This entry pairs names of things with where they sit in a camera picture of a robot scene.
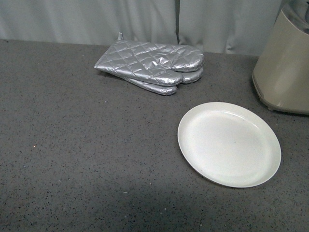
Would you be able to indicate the upper silver quilted oven mitt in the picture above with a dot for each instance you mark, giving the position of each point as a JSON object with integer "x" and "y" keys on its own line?
{"x": 161, "y": 64}

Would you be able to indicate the white round plate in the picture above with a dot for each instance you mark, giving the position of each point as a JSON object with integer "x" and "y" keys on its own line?
{"x": 229, "y": 145}

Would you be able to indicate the grey-white curtain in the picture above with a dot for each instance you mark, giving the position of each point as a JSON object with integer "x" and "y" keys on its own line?
{"x": 219, "y": 26}

